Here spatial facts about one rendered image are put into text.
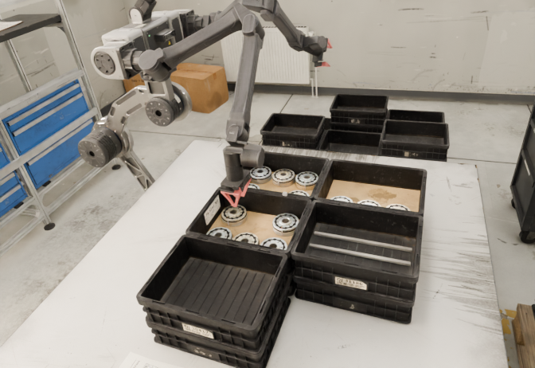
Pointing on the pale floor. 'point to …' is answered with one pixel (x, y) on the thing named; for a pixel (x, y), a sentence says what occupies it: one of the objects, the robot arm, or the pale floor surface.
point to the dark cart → (525, 183)
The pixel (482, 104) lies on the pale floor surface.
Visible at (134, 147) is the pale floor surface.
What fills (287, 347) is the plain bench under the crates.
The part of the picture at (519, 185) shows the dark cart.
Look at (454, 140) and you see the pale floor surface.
